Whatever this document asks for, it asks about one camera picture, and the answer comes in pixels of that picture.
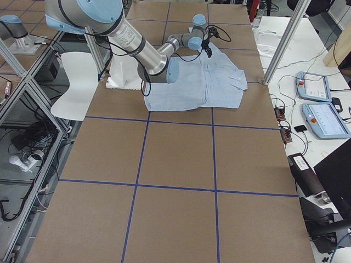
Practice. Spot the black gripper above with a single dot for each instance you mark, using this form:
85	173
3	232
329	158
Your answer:
207	46

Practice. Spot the light blue button shirt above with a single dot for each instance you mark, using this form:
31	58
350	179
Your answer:
202	82

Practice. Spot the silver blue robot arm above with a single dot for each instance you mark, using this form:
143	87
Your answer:
155	65

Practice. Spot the clear plastic bag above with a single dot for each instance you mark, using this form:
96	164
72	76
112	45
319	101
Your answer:
266	41

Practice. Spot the orange circuit board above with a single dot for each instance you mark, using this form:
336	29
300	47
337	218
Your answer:
280	113

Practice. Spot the upper teach pendant tablet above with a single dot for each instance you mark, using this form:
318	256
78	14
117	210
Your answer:
313	86

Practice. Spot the teach pendant tablet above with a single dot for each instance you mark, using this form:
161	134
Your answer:
313	86
324	120

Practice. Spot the white plastic chair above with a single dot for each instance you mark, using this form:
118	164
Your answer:
82	74

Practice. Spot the lower teach pendant tablet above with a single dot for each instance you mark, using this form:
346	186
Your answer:
324	120

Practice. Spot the black label printer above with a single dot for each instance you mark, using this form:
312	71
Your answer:
304	175

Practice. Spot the black monitor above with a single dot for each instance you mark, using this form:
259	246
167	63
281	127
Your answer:
333	173

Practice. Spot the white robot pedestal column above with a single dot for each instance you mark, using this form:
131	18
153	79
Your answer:
123	74

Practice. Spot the aluminium frame post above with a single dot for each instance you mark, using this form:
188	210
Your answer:
291	27

